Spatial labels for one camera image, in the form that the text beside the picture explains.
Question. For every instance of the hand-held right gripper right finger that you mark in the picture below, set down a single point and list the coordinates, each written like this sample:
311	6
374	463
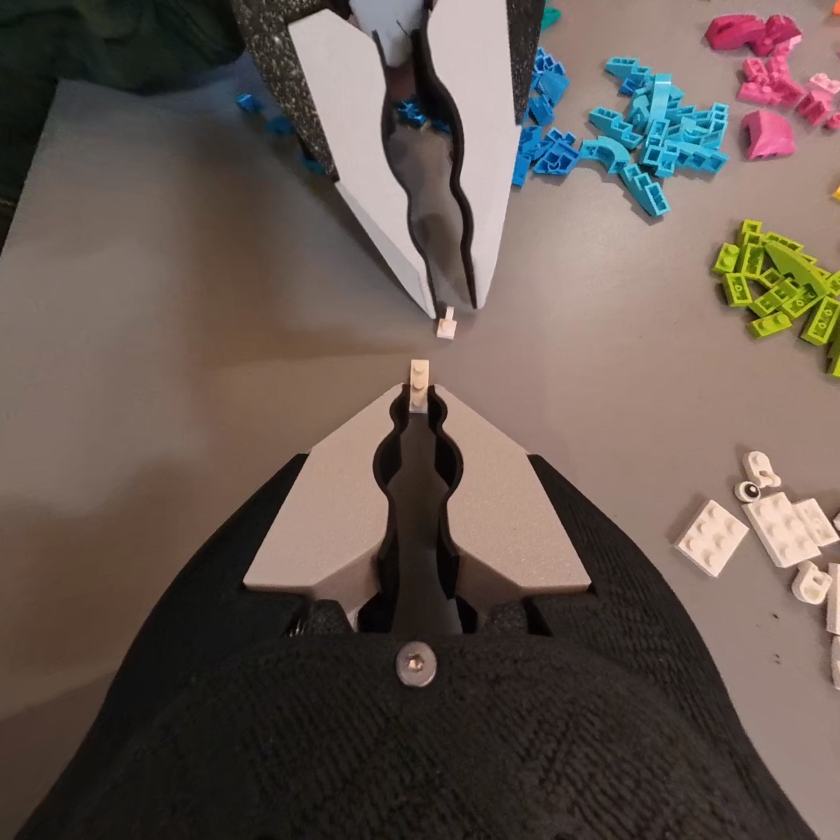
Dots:
512	525

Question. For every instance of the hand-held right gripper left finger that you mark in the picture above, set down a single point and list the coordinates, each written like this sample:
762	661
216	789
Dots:
315	518

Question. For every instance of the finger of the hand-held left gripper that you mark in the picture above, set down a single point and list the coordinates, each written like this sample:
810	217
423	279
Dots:
489	131
348	131

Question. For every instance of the narrow white lego plate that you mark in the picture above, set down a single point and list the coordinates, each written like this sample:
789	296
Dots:
418	394

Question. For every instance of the small white knob lego piece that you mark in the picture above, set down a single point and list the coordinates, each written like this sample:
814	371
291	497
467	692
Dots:
445	328

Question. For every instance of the pile of dark blue lego bricks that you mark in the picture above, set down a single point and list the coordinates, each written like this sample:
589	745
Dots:
548	157

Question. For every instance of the teal lego piece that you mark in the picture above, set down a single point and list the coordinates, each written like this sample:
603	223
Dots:
551	16

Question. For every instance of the pile of light blue lego bricks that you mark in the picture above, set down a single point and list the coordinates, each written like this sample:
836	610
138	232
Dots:
656	131

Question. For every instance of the round white eye lego tile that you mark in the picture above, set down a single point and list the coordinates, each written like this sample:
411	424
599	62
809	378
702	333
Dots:
748	489

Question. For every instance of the pile of white lego bricks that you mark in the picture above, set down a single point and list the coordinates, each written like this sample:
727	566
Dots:
781	531

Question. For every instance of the pile of pink lego bricks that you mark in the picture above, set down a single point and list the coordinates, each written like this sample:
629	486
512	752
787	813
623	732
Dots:
764	138

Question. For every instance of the pile of lime green lego bricks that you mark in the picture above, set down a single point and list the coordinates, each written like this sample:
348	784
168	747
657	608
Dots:
781	289

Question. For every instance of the dark cloth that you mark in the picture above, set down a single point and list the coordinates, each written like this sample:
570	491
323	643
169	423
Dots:
98	39

